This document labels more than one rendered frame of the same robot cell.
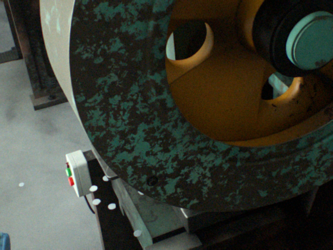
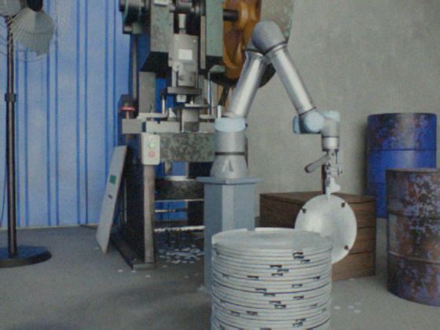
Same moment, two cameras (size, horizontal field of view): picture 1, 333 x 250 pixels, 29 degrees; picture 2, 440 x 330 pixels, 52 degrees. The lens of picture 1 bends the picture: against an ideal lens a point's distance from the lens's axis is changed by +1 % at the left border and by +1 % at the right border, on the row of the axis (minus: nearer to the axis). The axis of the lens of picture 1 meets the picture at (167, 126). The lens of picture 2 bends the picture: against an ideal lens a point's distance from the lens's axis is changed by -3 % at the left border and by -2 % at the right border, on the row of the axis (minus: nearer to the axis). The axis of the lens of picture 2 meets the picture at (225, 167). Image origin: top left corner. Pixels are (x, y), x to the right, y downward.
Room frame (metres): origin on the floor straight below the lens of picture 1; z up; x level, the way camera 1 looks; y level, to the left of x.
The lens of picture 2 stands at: (1.31, 2.42, 0.54)
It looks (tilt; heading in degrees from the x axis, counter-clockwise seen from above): 2 degrees down; 267
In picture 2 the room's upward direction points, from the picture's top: straight up
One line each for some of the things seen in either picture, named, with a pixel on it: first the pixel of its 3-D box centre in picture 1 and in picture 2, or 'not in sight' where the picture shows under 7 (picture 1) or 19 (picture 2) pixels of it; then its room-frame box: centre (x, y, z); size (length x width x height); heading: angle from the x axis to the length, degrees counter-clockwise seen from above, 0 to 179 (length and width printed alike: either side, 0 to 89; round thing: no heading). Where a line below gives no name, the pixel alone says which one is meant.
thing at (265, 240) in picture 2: not in sight; (271, 239); (1.15, 1.32, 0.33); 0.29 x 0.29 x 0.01
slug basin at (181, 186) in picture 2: not in sight; (181, 187); (1.43, -0.09, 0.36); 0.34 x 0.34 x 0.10
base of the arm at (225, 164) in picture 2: not in sight; (229, 164); (1.21, 0.66, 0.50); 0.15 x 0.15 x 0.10
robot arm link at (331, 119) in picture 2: not in sight; (329, 124); (0.78, 0.54, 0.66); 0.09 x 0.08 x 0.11; 178
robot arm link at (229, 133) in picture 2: not in sight; (229, 133); (1.21, 0.65, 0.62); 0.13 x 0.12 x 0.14; 88
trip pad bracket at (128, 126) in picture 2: not in sight; (131, 137); (1.65, 0.23, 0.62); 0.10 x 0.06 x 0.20; 19
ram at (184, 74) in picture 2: not in sight; (182, 61); (1.41, -0.05, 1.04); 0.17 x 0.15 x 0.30; 109
